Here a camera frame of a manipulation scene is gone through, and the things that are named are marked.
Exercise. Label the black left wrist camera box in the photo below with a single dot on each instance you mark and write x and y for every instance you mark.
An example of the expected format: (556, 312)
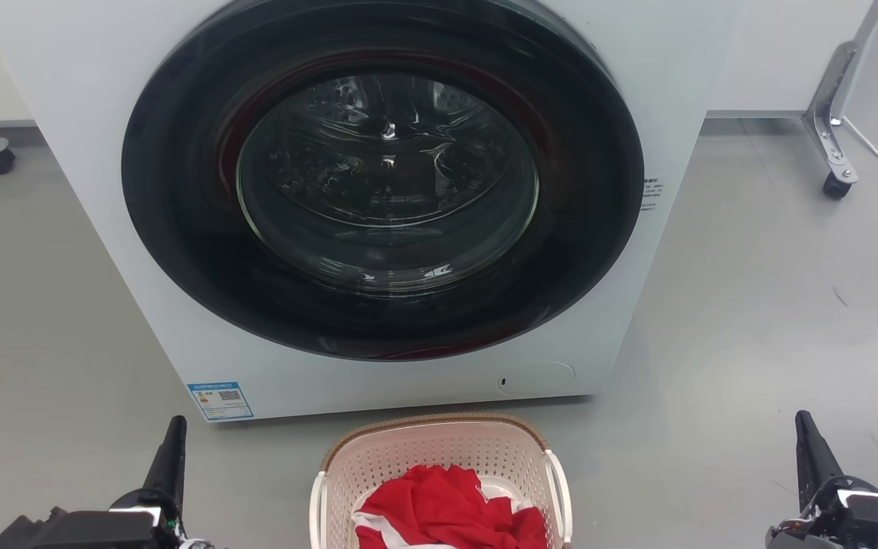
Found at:
(24, 534)

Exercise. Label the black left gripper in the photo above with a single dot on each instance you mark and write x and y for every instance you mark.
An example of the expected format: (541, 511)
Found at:
(111, 530)

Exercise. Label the grey metal leg with caster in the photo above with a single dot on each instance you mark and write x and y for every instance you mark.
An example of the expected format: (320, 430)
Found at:
(831, 114)

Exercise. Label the white perforated plastic laundry basket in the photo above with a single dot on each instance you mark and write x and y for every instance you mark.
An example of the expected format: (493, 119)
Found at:
(401, 454)

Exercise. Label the small printed text sticker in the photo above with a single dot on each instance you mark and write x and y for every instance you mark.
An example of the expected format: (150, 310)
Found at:
(652, 194)

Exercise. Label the red garment with white stripes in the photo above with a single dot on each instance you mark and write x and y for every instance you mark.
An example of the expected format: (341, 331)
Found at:
(439, 507)

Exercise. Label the round black washing machine door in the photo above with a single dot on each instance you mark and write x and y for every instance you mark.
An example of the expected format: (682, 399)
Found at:
(180, 229)

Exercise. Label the blue white energy label sticker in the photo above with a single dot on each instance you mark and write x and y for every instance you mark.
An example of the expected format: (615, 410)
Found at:
(219, 402)

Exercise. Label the white front-load washing machine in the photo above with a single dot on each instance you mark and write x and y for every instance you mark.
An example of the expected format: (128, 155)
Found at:
(88, 114)

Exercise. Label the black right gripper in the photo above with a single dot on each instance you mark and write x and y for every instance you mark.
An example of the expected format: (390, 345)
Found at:
(858, 518)

